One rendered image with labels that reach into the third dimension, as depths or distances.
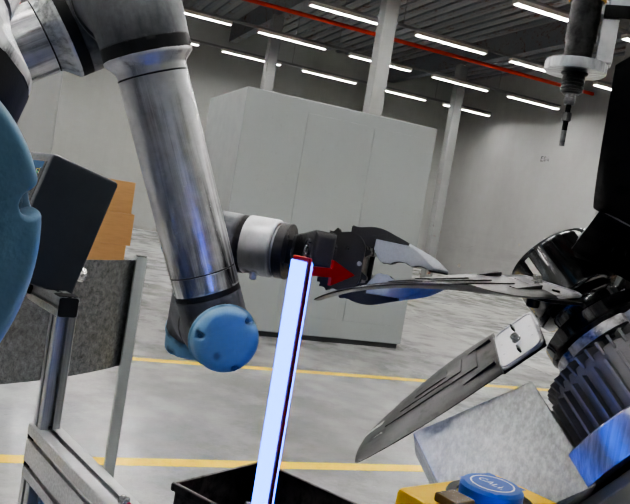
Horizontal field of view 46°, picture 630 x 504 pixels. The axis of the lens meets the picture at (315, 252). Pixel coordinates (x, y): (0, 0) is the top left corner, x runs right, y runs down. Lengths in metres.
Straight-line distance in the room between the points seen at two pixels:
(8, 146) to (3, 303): 0.05
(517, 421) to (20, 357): 1.92
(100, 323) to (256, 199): 4.31
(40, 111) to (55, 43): 4.00
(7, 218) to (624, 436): 0.69
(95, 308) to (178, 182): 1.93
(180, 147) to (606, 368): 0.51
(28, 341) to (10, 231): 2.33
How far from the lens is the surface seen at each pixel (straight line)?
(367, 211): 7.33
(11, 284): 0.23
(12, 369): 2.55
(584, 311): 0.92
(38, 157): 1.22
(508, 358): 1.00
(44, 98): 4.94
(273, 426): 0.69
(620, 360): 0.87
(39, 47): 0.94
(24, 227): 0.23
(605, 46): 0.94
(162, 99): 0.81
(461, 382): 1.01
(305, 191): 7.07
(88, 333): 2.72
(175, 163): 0.81
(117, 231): 8.80
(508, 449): 0.87
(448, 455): 0.86
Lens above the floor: 1.23
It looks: 3 degrees down
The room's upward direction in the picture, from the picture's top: 9 degrees clockwise
